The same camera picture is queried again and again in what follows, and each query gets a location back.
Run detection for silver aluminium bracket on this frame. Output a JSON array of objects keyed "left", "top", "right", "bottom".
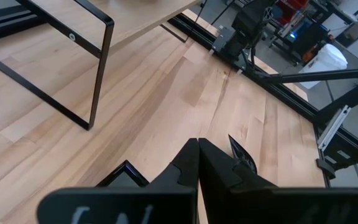
[{"left": 317, "top": 105, "right": 352, "bottom": 152}]

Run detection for black equipment cart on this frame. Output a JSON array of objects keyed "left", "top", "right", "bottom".
[{"left": 272, "top": 12, "right": 335, "bottom": 63}]

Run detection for black teardrop mini plate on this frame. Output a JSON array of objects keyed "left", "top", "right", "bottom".
[{"left": 227, "top": 133, "right": 259, "bottom": 175}]

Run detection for white bucket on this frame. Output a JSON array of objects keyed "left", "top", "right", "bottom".
[{"left": 298, "top": 43, "right": 349, "bottom": 90}]

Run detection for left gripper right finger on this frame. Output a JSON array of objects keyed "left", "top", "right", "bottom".
[{"left": 198, "top": 138, "right": 276, "bottom": 200}]

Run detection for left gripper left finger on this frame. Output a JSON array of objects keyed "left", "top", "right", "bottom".
[{"left": 149, "top": 138, "right": 200, "bottom": 188}]

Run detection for wooden shelf with black legs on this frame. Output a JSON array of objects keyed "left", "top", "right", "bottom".
[{"left": 0, "top": 0, "right": 202, "bottom": 131}]

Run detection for black square mini plate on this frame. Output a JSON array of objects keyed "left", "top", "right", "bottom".
[{"left": 96, "top": 159, "right": 151, "bottom": 188}]

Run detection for red storage bins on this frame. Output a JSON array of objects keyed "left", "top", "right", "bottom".
[{"left": 275, "top": 0, "right": 310, "bottom": 19}]

